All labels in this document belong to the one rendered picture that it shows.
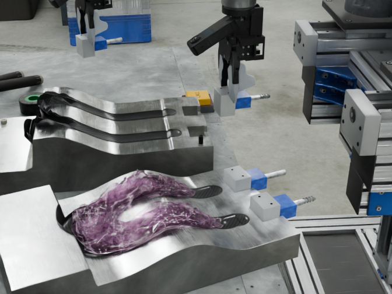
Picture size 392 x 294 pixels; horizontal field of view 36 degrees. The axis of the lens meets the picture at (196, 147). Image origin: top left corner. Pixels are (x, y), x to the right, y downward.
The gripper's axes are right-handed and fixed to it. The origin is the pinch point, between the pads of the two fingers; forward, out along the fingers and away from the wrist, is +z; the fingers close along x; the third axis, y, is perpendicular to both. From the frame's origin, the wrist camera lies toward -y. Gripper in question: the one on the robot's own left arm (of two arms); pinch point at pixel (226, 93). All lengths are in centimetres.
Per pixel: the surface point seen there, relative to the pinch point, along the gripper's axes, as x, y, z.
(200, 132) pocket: -2.6, -7.0, 7.8
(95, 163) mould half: -8.1, -31.9, 8.6
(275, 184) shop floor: 98, 62, 95
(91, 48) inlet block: 45, -24, 2
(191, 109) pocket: 8.2, -6.1, 7.1
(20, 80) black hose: 48, -44, 11
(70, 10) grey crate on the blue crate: 315, -3, 67
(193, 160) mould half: -11.5, -11.4, 9.5
